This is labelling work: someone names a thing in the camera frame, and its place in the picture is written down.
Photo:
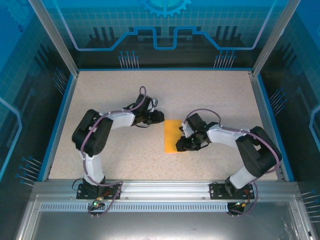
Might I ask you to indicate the yellow paper sheet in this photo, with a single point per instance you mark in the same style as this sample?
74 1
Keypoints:
171 135

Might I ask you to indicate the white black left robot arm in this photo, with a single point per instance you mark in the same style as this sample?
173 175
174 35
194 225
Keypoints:
92 135

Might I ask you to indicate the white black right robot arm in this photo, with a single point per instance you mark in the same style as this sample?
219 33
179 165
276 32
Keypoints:
257 155

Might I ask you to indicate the grey metal tray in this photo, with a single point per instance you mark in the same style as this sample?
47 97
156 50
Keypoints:
160 225

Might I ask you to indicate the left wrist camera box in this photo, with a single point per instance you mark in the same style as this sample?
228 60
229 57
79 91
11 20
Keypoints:
155 102

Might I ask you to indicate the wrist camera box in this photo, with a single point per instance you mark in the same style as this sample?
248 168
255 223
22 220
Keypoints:
155 102
187 128

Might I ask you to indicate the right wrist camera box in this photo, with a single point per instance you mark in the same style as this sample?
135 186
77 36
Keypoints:
187 128

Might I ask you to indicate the aluminium mounting rail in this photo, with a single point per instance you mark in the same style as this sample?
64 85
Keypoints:
165 190

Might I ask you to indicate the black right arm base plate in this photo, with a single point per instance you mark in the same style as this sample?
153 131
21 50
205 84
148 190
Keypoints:
217 191

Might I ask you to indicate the aluminium side rail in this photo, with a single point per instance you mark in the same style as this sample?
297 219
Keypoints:
267 125

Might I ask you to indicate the blue table edge frame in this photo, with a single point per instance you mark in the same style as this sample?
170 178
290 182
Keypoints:
58 125

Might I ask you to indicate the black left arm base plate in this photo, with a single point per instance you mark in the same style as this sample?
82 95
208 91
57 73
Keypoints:
86 193

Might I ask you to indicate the aluminium frame post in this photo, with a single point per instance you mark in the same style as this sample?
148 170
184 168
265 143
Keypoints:
57 37
273 37

